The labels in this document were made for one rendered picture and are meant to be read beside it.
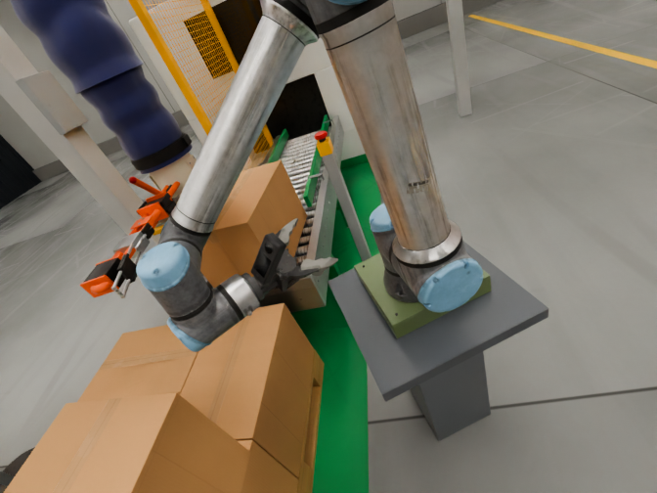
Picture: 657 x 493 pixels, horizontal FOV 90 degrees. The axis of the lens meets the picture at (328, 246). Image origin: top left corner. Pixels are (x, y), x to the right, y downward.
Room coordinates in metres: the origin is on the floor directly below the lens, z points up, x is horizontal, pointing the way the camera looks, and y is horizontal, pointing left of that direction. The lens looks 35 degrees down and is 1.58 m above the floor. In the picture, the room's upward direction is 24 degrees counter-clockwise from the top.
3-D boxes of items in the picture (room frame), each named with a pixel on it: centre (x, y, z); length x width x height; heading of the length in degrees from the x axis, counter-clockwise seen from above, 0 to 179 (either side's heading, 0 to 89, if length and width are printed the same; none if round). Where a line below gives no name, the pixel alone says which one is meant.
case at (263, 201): (1.65, 0.34, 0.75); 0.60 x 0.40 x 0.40; 157
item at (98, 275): (0.80, 0.55, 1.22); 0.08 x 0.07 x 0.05; 169
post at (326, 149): (1.70, -0.20, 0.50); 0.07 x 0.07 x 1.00; 71
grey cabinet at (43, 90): (2.33, 1.08, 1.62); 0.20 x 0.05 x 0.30; 161
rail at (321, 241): (2.32, -0.23, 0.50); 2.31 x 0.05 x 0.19; 161
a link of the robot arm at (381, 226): (0.72, -0.20, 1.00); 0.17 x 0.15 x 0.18; 2
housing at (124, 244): (0.93, 0.52, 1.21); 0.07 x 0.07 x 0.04; 79
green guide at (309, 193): (2.68, -0.30, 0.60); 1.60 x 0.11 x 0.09; 161
